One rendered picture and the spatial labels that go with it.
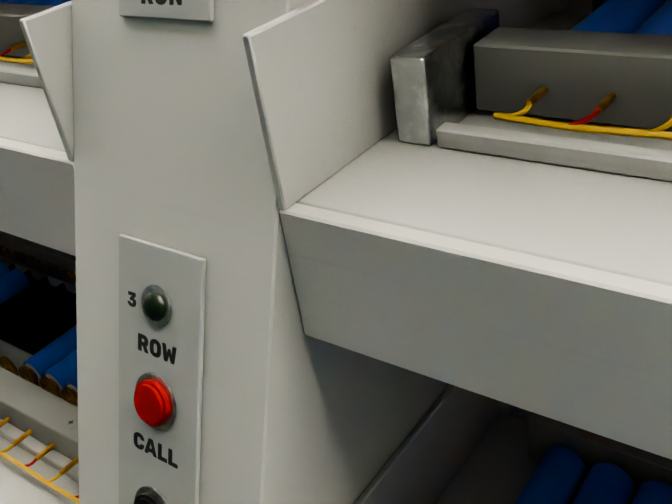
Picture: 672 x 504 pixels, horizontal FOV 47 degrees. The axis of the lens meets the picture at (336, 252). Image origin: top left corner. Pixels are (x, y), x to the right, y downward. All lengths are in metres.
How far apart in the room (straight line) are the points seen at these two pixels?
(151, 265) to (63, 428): 0.18
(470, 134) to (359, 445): 0.12
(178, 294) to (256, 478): 0.06
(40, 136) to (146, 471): 0.13
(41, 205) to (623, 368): 0.22
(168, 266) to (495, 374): 0.11
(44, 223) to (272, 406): 0.13
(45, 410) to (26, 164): 0.16
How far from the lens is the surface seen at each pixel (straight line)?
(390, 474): 0.32
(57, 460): 0.43
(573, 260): 0.18
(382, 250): 0.20
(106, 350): 0.29
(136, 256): 0.26
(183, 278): 0.25
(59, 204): 0.31
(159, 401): 0.27
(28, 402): 0.45
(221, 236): 0.24
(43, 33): 0.28
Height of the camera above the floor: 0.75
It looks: 15 degrees down
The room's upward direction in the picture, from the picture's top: 4 degrees clockwise
